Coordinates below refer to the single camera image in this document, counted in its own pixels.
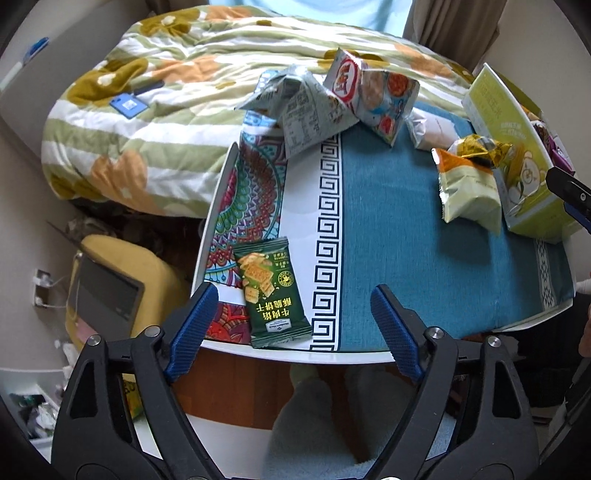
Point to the white snack packet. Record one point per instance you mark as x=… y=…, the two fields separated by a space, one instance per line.
x=431 y=131

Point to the blue card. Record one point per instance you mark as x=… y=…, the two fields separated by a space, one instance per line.
x=129 y=104

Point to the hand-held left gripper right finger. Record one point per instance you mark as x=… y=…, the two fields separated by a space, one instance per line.
x=397 y=332

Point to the blue red biscuit packet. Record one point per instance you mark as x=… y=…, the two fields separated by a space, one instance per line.
x=378 y=92

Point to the white wall socket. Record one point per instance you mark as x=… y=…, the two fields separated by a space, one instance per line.
x=41 y=288

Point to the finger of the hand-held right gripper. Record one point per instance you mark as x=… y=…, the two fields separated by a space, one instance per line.
x=570 y=187

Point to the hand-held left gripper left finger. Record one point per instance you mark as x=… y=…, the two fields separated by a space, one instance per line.
x=191 y=332

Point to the person's fuzzy pale leg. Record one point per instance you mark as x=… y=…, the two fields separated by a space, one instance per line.
x=309 y=424
x=383 y=406

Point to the brown curtain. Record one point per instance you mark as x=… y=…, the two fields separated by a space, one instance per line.
x=443 y=18

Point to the beige bed headboard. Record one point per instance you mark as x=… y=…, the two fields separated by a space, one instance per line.
x=18 y=110

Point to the yellow bag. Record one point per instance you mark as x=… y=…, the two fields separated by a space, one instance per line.
x=154 y=270

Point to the pink purple snack packet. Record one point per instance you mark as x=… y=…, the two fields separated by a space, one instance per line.
x=556 y=150

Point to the teal patterned tablecloth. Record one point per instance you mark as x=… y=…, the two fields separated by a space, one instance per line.
x=392 y=240

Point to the yellow-green cardboard box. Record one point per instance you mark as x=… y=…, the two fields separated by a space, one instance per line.
x=531 y=189

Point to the white storage bin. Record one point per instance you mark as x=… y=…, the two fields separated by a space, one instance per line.
x=27 y=406

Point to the blue white tube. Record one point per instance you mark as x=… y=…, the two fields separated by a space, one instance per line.
x=37 y=48

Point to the gold snack packet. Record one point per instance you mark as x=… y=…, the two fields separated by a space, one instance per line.
x=480 y=147

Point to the dark green cracker packet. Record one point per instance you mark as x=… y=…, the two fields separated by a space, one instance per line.
x=270 y=295

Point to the pale yellow-green snack packet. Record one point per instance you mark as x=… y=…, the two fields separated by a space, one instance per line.
x=466 y=194

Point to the floral striped quilt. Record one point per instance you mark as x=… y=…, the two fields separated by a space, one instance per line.
x=184 y=60

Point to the grey laptop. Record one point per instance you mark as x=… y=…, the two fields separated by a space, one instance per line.
x=106 y=295

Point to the grey-blue snack packet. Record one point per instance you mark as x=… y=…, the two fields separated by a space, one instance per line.
x=295 y=110

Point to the light blue window cloth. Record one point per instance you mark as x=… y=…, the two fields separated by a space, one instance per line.
x=300 y=7

